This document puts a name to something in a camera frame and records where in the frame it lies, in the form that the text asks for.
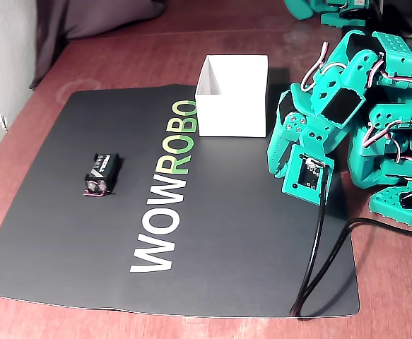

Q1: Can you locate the grey cloth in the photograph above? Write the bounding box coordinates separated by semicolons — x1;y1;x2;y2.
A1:
28;0;167;91

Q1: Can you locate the white red servo wire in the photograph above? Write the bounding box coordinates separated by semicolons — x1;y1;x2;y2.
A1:
363;118;412;149
366;52;412;88
300;41;348;93

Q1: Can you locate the black camera cable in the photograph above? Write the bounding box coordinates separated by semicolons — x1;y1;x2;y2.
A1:
288;164;412;319

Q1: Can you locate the white paper box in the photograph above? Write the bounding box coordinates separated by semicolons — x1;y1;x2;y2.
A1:
194;54;269;138

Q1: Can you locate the black WOWROBO printed mat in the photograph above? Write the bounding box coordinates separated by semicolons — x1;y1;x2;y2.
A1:
0;83;361;319

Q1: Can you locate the small black battery pack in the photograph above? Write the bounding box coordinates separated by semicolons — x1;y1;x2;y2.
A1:
83;152;124;198

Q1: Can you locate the teal wrist camera box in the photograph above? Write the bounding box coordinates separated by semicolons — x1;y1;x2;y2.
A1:
281;143;336;206

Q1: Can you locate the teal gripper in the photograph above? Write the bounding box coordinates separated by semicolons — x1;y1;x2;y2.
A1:
267;83;348;177

